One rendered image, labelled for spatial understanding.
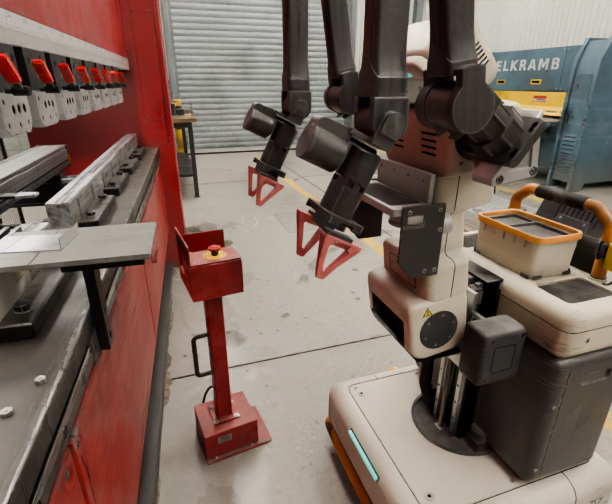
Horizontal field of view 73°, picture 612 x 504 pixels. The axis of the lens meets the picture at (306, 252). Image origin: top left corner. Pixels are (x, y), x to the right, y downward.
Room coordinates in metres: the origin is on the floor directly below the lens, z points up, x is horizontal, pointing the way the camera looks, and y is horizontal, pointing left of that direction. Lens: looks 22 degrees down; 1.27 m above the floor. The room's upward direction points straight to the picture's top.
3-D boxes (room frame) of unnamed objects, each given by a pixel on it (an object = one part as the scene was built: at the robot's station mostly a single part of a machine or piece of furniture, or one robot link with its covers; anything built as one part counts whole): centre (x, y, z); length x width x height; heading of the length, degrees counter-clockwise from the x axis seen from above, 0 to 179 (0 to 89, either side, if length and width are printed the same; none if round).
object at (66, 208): (1.88, 0.89, 0.92); 1.67 x 0.06 x 0.10; 15
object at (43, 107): (1.03, 0.66, 1.26); 0.15 x 0.09 x 0.17; 15
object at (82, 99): (1.41, 0.76, 1.26); 0.15 x 0.09 x 0.17; 15
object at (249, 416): (1.22, 0.28, 0.06); 0.25 x 0.20 x 0.12; 116
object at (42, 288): (0.72, 0.52, 0.89); 0.30 x 0.05 x 0.03; 15
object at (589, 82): (6.59, -3.27, 0.87); 3.02 x 1.35 x 1.75; 19
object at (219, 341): (1.20, 0.31, 0.39); 0.05 x 0.05 x 0.54; 26
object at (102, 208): (1.26, 0.66, 0.89); 0.30 x 0.05 x 0.03; 15
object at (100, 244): (0.70, 0.42, 1.00); 0.26 x 0.18 x 0.01; 105
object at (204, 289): (1.20, 0.31, 0.75); 0.20 x 0.16 x 0.18; 26
